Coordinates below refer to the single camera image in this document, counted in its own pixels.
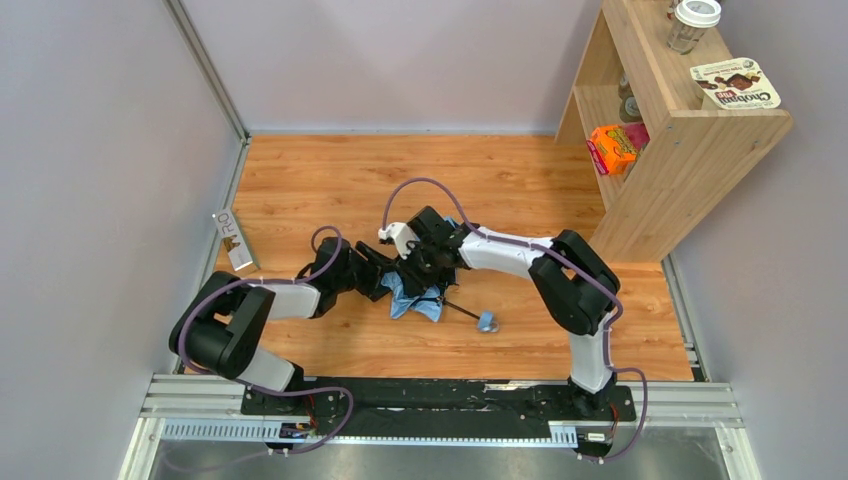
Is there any light blue folding umbrella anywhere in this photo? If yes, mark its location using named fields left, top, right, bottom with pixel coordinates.
left=381, top=206, right=499, bottom=333

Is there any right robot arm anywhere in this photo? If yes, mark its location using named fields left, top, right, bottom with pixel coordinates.
left=379, top=206, right=620, bottom=410

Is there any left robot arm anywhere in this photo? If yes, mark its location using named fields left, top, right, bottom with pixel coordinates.
left=168, top=237, right=394, bottom=393

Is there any small RO labelled box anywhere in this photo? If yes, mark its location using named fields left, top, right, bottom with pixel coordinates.
left=212, top=208, right=260, bottom=275

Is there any orange snack box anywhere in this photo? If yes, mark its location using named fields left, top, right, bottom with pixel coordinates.
left=587, top=125, right=640, bottom=175

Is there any pink snack box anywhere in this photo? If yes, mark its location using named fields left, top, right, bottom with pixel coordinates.
left=621, top=122, right=650, bottom=152

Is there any wooden shelf unit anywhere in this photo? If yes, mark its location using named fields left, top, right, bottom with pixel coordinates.
left=555, top=1, right=793, bottom=263

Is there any small bottle on shelf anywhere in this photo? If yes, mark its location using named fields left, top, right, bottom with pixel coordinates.
left=617, top=73, right=642, bottom=123

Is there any Chobani yogurt cup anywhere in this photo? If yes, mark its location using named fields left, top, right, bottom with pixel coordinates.
left=689, top=57, right=782, bottom=110

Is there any glass jar white lid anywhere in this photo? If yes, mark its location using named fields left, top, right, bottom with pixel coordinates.
left=666, top=0, right=722, bottom=55

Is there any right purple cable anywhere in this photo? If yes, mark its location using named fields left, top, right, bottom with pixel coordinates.
left=381, top=176, right=649, bottom=463

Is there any purple cable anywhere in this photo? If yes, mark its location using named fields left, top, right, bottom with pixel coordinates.
left=176, top=225, right=356, bottom=458
left=381, top=176, right=649, bottom=463

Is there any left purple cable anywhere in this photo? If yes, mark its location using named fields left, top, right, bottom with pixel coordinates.
left=176, top=225, right=356, bottom=458

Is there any aluminium frame post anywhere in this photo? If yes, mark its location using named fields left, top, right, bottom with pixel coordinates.
left=163, top=0, right=250, bottom=145

